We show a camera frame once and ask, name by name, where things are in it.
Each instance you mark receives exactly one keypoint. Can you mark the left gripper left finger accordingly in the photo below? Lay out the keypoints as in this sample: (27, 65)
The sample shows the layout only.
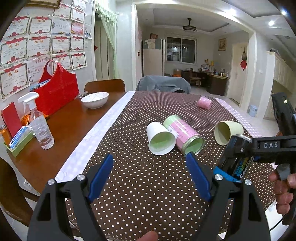
(50, 221)

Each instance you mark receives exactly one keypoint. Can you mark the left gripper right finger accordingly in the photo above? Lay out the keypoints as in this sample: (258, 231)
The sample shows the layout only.
(247, 221)

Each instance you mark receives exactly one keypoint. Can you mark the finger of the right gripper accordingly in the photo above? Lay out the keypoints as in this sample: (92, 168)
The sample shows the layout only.
(233, 150)
(284, 113)

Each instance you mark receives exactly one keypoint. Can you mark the black blue CoolTowel can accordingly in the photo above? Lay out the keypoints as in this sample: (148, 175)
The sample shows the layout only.
(233, 166)

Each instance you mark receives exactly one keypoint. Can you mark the pale green paper cup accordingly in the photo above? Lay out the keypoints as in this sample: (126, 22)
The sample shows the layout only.
(224, 130)

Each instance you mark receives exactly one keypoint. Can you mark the small pink cup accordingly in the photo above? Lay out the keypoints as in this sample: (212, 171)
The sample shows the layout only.
(204, 103)

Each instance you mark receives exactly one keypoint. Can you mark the white paper cup green inside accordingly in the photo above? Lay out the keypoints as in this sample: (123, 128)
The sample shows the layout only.
(161, 141)

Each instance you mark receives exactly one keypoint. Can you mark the left hand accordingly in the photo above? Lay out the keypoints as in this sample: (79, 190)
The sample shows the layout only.
(150, 236)

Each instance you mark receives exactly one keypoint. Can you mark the light blue trash bin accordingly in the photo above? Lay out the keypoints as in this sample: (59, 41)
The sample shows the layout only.
(252, 110)

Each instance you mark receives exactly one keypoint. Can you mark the pink green clear canister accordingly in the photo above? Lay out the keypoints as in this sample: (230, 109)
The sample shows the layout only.
(187, 139)

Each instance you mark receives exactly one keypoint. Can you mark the dark wooden desk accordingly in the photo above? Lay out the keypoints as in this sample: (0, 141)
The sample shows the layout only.
(214, 84)

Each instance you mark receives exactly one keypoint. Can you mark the wooden desk chair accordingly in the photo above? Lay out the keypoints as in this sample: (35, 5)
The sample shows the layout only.
(194, 79)

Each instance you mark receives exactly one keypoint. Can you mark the green tray with boxes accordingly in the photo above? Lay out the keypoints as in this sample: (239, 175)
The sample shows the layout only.
(20, 140)

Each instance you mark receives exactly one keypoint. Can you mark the clear spray bottle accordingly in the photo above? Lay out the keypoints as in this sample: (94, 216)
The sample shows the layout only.
(37, 121)

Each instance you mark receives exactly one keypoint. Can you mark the brown polka dot tablecloth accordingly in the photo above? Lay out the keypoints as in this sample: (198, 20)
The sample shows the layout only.
(144, 191)

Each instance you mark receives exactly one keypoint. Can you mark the grey cloth covered chair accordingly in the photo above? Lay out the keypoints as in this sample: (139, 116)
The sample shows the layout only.
(163, 84)

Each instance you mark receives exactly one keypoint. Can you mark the red envelope packet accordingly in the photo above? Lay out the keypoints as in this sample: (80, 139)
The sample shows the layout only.
(11, 119)

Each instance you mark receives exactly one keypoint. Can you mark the ceiling fan lamp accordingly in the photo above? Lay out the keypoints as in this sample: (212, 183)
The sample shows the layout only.
(189, 27)

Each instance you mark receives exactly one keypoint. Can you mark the white refrigerator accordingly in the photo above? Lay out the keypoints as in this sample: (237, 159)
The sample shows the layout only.
(153, 57)

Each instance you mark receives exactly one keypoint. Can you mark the red felt bag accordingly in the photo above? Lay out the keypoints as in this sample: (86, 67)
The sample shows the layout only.
(59, 89)

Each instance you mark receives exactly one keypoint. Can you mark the white ceramic bowl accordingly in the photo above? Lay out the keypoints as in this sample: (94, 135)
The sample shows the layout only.
(95, 100)

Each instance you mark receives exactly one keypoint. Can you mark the wooden chair back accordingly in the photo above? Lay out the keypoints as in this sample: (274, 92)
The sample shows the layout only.
(111, 85)

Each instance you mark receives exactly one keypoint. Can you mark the green door curtain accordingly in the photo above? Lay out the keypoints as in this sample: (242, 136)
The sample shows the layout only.
(109, 22)

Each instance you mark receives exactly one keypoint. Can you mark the framed blossom painting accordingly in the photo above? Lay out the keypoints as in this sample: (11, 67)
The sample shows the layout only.
(53, 4)

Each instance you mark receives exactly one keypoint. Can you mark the white wall cabinet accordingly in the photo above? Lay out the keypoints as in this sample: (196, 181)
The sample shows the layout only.
(280, 78)

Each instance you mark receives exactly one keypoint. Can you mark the small framed wall picture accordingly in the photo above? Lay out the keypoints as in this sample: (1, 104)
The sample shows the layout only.
(222, 44)

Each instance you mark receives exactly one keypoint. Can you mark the window with frame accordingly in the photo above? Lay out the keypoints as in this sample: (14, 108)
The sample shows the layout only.
(181, 50)

